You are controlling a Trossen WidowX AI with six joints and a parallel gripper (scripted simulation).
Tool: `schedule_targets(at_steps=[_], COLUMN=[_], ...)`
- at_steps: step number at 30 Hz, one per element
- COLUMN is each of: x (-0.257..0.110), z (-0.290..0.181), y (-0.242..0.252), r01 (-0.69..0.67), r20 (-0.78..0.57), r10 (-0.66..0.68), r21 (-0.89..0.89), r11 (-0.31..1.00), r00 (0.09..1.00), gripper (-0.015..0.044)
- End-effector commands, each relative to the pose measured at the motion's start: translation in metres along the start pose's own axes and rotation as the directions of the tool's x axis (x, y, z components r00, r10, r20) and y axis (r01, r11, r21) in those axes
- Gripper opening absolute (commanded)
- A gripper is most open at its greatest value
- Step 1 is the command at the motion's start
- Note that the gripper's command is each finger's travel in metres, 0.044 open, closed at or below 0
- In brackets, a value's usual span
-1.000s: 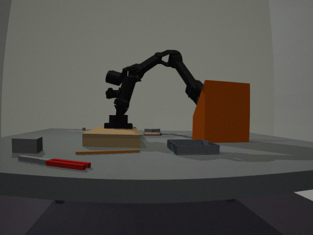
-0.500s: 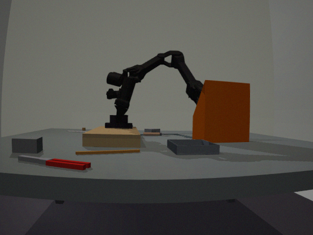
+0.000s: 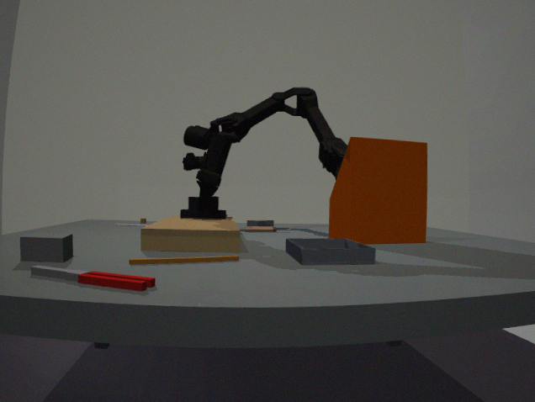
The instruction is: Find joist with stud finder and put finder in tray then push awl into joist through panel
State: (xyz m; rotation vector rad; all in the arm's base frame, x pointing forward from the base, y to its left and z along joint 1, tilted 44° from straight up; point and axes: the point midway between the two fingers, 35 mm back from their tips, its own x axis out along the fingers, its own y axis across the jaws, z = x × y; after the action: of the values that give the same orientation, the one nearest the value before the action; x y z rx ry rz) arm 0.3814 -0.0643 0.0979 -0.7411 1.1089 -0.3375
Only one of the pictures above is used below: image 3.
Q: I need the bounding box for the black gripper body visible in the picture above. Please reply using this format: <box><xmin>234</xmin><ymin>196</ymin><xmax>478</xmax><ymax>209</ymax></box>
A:
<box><xmin>196</xmin><ymin>151</ymin><xmax>227</xmax><ymax>187</ymax></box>

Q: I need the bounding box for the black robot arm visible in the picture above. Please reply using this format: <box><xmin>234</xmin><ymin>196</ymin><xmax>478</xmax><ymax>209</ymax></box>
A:
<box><xmin>183</xmin><ymin>87</ymin><xmax>347</xmax><ymax>178</ymax></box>

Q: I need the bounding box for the orange-brown thin flat bar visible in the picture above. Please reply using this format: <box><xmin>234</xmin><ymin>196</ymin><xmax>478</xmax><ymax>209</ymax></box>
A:
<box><xmin>130</xmin><ymin>256</ymin><xmax>239</xmax><ymax>265</ymax></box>

